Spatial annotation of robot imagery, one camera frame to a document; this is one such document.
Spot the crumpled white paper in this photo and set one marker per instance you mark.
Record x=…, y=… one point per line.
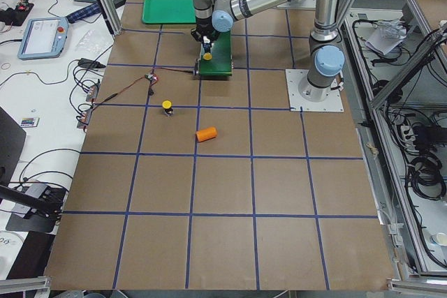
x=386, y=36

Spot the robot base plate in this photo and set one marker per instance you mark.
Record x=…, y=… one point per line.
x=298, y=5
x=303, y=97

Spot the black power adapter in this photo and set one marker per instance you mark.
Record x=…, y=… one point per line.
x=90, y=64

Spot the near blue teach pendant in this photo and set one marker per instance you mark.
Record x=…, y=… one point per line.
x=44, y=38

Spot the blue plaid folded umbrella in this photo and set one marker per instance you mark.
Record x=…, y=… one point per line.
x=83, y=13

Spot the clear plastic bag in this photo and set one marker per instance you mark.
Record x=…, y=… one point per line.
x=93, y=41

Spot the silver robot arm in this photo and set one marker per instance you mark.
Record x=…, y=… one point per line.
x=216, y=18

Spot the plain orange cylinder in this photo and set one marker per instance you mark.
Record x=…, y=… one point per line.
x=206, y=134

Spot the small red controller board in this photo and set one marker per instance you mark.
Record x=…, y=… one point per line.
x=152, y=78

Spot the yellow push button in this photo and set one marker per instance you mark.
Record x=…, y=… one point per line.
x=167, y=108
x=207, y=48

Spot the green plastic tray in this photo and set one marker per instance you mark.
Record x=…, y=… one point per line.
x=168, y=12

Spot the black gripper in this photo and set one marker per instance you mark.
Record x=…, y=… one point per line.
x=202, y=29

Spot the green conveyor belt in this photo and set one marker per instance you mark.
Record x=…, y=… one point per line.
x=221, y=63

